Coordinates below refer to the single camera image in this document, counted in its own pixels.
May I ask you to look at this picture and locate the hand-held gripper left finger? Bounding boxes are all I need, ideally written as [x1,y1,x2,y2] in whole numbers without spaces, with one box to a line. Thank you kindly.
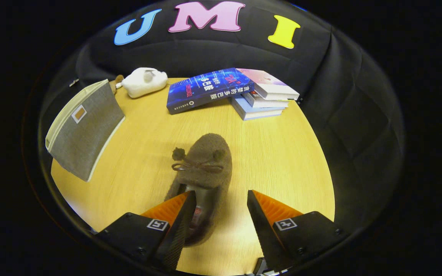
[96,191,197,273]

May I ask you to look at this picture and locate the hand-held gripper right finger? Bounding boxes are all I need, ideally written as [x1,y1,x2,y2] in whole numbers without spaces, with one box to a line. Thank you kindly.
[247,190,350,274]

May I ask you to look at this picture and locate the brown fluffy shoe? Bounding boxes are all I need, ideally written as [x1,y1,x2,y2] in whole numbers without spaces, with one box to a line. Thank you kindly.
[163,133,233,247]

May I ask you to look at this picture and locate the grey fabric storage box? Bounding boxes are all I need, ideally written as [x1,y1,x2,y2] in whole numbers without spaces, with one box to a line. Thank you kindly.
[45,79,125,182]

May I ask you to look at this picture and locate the light blue book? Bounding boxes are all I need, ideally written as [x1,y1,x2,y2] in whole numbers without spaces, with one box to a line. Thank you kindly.
[231,95,285,121]

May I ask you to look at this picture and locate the white book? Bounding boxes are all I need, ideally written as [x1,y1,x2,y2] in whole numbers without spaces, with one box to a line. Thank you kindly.
[242,91,290,109]

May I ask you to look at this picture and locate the pink cover book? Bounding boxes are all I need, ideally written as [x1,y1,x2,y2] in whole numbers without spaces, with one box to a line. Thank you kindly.
[236,68,300,101]

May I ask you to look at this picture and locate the dark blue book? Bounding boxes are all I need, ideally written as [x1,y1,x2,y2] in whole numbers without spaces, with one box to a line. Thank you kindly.
[166,68,255,115]

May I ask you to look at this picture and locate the white plush toy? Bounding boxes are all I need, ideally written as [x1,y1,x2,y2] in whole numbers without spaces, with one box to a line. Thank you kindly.
[120,67,168,99]

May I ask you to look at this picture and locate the small brown plush toy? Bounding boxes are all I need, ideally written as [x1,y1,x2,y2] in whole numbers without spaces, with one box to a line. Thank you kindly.
[110,75,124,94]

